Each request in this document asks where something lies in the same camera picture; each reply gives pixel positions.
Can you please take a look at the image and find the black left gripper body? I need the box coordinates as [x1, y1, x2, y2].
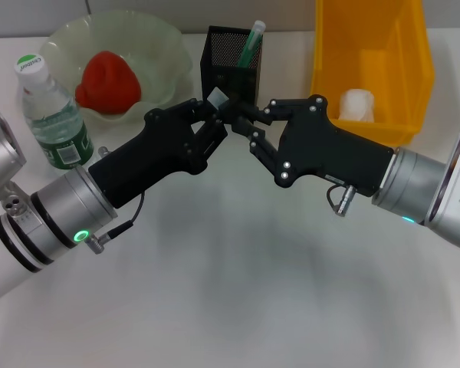
[87, 108, 212, 210]

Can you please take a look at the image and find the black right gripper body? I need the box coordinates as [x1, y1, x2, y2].
[273, 94, 395, 198]

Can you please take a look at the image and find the grey marker pen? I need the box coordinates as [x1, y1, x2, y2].
[207, 87, 242, 118]

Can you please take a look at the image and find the white paper ball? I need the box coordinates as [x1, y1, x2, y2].
[338, 87, 376, 123]

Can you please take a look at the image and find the green utility knife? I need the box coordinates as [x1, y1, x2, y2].
[235, 20, 267, 69]

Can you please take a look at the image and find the red-orange fruit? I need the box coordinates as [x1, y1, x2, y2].
[73, 51, 143, 116]

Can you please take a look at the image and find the clear water bottle green label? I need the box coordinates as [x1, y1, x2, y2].
[14, 53, 99, 172]

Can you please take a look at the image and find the black mesh pen holder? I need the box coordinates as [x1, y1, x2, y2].
[199, 25, 265, 112]

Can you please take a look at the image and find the pale green glass fruit plate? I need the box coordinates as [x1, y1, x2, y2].
[38, 9, 195, 124]

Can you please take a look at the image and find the yellow plastic bin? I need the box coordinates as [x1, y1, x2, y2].
[308, 0, 437, 147]

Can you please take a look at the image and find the right gripper silver connector cable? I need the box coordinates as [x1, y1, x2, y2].
[327, 182, 358, 217]

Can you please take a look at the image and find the gripper silver connector cable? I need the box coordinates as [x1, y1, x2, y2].
[84, 190, 146, 256]
[327, 182, 358, 217]

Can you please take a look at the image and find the left gripper silver connector cable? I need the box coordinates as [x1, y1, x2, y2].
[84, 190, 146, 256]

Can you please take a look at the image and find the silver left wrist depth camera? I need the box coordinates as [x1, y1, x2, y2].
[0, 101, 28, 204]

